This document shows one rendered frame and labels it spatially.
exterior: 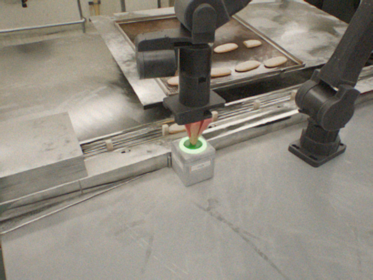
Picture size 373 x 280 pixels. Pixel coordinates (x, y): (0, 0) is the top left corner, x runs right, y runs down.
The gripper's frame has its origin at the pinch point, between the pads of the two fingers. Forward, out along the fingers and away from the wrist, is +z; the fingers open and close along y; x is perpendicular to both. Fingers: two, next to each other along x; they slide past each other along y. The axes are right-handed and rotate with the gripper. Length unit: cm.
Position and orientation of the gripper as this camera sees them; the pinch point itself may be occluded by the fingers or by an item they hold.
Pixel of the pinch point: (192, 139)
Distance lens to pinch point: 59.5
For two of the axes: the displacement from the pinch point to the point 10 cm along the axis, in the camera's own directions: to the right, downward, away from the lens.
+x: -4.5, -5.2, 7.2
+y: 8.9, -2.6, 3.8
